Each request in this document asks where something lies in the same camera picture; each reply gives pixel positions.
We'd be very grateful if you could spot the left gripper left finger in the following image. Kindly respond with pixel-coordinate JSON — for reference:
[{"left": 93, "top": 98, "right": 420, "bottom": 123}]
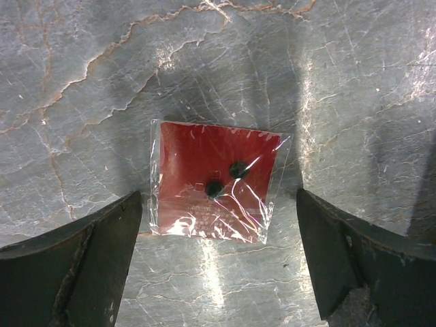
[{"left": 1, "top": 191, "right": 142, "bottom": 326}]

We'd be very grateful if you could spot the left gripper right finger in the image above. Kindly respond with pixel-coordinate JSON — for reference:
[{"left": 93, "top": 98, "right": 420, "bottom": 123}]
[{"left": 296, "top": 189, "right": 435, "bottom": 326}]

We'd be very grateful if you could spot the small red packet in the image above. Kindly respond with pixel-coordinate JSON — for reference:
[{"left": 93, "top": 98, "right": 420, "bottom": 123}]
[{"left": 148, "top": 119, "right": 293, "bottom": 243}]

